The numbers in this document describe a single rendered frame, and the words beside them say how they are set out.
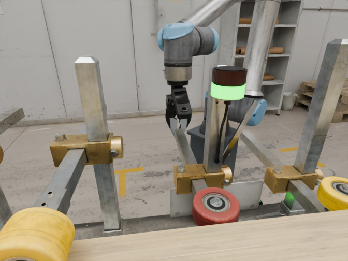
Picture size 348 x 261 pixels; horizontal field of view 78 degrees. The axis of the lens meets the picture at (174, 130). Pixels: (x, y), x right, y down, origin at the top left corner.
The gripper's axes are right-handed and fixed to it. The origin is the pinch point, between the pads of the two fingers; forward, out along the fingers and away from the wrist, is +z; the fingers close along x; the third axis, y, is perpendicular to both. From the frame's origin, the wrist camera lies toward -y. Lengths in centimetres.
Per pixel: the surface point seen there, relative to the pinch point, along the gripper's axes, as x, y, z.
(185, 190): 2.8, -29.4, -0.5
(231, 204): -2.5, -42.8, -8.2
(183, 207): 2.4, -24.8, 9.2
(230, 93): -3.5, -34.6, -25.0
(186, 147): -0.3, -14.4, -3.4
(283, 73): -189, 226, 22
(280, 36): -187, 246, -28
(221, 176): -5.7, -29.4, -3.7
